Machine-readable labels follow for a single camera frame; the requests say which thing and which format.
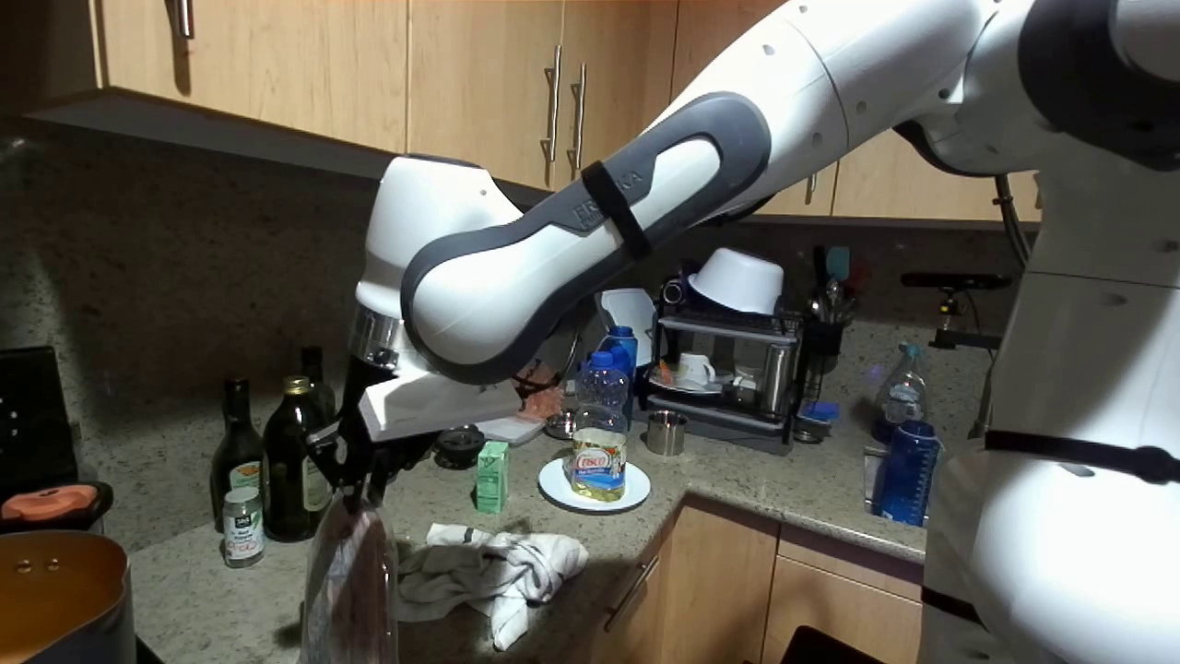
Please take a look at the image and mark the cooking oil plastic bottle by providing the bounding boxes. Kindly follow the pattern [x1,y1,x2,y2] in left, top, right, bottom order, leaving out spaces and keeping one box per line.
[566,329,633,482]

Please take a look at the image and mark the dark olive oil bottle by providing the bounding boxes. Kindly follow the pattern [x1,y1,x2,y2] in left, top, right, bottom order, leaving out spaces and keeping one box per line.
[263,377,330,541]

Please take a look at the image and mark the black dish rack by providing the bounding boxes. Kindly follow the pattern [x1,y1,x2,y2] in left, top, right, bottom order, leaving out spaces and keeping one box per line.
[643,275,840,446]

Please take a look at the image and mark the blue cap water bottle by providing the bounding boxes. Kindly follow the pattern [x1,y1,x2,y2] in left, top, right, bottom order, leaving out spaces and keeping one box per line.
[879,341,928,423]

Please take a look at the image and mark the grey pot orange interior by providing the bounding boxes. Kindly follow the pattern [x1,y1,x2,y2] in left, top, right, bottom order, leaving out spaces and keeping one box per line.
[0,530,135,664]

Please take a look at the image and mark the white grey dish towel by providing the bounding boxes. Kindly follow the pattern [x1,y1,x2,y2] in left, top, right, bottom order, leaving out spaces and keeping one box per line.
[398,522,588,651]

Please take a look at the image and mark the wooden lower cabinets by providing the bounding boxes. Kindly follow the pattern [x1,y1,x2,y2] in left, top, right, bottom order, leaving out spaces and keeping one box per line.
[587,493,922,664]

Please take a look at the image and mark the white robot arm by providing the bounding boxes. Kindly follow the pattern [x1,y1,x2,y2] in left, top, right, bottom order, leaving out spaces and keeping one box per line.
[330,0,1180,664]

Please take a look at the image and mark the white round plate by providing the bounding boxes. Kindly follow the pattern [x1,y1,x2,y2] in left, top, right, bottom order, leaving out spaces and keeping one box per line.
[533,457,654,514]

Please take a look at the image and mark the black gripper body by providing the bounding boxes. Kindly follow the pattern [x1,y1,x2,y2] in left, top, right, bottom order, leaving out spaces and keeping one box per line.
[306,356,436,509]

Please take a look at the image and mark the wooden cabinets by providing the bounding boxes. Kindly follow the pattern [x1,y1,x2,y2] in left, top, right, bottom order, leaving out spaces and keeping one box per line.
[587,493,922,664]
[0,0,1048,229]

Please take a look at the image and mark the wooden upper cabinets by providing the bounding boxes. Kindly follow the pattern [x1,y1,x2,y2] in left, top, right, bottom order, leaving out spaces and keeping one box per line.
[0,0,1048,229]

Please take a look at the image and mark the dark green glass bottle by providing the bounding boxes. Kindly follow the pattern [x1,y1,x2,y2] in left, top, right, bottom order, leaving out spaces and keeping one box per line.
[209,378,263,516]

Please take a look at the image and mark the blue dish soap bottle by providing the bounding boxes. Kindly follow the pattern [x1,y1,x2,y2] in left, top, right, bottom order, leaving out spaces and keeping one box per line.
[870,420,939,527]

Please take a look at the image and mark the dark wine bottle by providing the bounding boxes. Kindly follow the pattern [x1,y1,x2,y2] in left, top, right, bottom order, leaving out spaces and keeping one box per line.
[297,345,334,423]

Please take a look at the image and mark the small steel cup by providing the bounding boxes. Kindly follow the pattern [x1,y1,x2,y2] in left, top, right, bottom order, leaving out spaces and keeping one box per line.
[643,410,687,457]

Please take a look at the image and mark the white upturned bowl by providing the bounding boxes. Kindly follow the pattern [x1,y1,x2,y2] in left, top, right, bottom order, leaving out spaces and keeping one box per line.
[688,248,786,317]

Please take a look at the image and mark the dark metal bowl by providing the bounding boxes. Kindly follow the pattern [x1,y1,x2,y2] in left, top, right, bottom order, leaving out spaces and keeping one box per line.
[436,423,488,468]

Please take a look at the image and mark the small spice jar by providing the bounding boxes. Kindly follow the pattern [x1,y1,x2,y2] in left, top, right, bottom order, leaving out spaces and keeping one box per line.
[220,486,264,565]

